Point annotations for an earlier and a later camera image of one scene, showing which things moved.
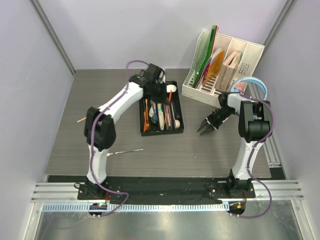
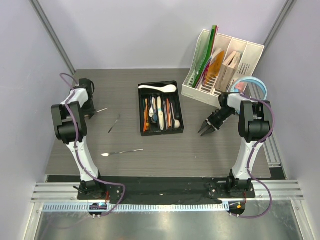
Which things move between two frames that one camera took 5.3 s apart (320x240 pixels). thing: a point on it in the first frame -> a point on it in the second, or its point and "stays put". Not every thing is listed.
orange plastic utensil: [146, 115] stays put
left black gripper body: [158, 93] -> [88, 108]
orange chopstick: [171, 92] -> [168, 116]
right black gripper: [210, 120] stays put
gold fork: [147, 124] stays put
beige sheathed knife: [161, 115] stays put
